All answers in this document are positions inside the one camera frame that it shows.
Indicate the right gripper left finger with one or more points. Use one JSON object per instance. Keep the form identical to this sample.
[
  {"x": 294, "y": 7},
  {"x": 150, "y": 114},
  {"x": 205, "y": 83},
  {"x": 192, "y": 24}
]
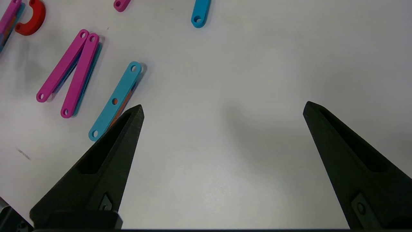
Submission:
[{"x": 106, "y": 167}]

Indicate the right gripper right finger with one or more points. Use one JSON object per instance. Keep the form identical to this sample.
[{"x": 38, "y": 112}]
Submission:
[{"x": 360, "y": 174}]

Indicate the small red arc piece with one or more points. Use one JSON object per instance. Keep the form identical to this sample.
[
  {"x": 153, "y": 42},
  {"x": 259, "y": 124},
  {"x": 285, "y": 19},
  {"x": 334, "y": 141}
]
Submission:
[{"x": 37, "y": 19}]

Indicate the long pink bar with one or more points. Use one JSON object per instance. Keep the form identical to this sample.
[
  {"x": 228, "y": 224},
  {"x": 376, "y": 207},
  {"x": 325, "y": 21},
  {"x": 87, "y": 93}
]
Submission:
[
  {"x": 121, "y": 4},
  {"x": 80, "y": 75},
  {"x": 62, "y": 66},
  {"x": 9, "y": 19}
]

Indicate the short blue bar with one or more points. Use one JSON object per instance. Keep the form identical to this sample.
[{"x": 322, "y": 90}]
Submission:
[{"x": 200, "y": 13}]

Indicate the long blue bar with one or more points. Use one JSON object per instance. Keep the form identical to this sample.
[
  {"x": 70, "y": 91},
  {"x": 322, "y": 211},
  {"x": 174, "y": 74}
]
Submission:
[{"x": 119, "y": 93}]

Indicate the grey black robot chassis corner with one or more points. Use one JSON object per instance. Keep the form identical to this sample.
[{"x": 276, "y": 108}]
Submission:
[{"x": 8, "y": 219}]

